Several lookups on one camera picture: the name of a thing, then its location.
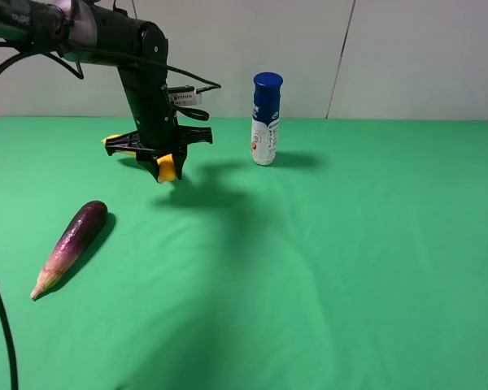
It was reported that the green table cloth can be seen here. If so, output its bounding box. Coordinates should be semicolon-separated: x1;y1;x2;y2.
0;118;488;389

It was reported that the purple eggplant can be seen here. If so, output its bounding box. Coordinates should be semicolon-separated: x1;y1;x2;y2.
30;201;108;300

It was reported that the blue white bottle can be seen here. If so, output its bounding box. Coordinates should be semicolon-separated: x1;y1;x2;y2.
251;72;283;166

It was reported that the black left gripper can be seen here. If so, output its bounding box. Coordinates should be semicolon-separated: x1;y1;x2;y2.
117;67;213;181

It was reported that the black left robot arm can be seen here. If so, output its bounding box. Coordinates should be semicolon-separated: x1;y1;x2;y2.
0;1;213;183

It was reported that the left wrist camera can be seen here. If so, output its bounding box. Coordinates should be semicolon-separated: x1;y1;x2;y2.
168;85;202;106

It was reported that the yellow banana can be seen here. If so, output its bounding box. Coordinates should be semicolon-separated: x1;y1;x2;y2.
102;134;177;184

